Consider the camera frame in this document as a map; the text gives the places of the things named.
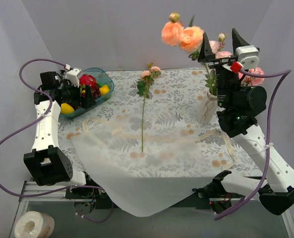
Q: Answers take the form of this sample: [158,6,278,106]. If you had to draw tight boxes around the yellow lemon back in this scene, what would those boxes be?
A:
[99,85,110,96]

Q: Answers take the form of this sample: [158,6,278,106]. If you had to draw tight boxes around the purple cable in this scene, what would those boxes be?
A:
[214,69,292,221]
[0,59,114,223]

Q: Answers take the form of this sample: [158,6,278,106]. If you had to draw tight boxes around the white ribbed ceramic vase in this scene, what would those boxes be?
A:
[196,92,218,124]

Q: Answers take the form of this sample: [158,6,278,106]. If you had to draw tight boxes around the red dragon fruit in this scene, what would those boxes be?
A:
[79,74,97,89]

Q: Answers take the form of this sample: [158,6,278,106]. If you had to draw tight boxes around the dark purple grapes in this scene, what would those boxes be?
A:
[81,86,101,99]

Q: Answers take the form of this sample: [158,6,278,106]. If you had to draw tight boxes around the aluminium frame rail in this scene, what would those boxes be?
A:
[20,179,264,202]

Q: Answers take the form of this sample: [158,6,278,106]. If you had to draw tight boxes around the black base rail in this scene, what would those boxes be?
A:
[65,173,247,210]

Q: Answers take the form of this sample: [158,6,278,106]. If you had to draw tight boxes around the yellow lemon front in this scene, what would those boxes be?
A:
[61,103,75,115]

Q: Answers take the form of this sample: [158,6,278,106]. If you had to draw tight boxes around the floral patterned table mat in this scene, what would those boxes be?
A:
[58,69,262,177]

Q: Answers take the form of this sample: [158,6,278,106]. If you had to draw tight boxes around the peach rose stem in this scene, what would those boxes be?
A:
[161,12,217,96]

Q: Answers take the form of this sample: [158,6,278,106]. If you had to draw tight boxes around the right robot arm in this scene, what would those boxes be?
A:
[197,29,294,220]

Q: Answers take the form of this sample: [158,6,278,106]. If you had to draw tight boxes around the pink rose stem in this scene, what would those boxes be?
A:
[238,67,264,87]
[209,32,232,59]

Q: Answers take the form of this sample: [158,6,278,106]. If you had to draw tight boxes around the white paper bouquet wrap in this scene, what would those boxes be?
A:
[72,115,212,217]

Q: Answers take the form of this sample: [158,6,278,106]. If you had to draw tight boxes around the teal plastic fruit tray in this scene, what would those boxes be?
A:
[60,67,114,119]

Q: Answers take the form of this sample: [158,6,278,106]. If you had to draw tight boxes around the yellow lemon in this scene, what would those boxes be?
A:
[61,103,75,115]
[99,85,110,96]

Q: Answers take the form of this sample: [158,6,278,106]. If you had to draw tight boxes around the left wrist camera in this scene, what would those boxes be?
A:
[66,68,84,88]

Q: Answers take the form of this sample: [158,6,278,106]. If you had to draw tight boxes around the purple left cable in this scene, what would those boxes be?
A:
[0,59,114,223]

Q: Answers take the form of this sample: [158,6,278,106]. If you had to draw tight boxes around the white paper roll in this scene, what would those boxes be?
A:
[14,211,55,238]

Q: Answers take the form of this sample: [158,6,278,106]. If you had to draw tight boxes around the pink artificial flower bouquet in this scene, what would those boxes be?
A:
[137,63,161,153]

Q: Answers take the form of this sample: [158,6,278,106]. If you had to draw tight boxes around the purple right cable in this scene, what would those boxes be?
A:
[214,69,292,221]

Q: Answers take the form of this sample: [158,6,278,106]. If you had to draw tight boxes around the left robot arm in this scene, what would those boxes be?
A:
[23,68,96,198]

